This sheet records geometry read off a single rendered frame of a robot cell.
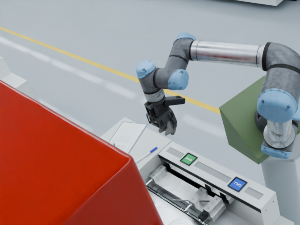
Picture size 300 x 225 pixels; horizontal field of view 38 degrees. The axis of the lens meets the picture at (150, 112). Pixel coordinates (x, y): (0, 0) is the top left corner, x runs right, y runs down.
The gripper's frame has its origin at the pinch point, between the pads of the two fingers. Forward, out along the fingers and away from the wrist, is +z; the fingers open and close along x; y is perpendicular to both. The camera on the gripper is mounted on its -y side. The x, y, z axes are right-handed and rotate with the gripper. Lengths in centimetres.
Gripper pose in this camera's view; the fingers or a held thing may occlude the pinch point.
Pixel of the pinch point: (172, 131)
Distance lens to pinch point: 179.7
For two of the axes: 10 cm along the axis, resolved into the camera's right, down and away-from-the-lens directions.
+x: 6.5, 3.0, -7.0
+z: 2.9, 7.5, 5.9
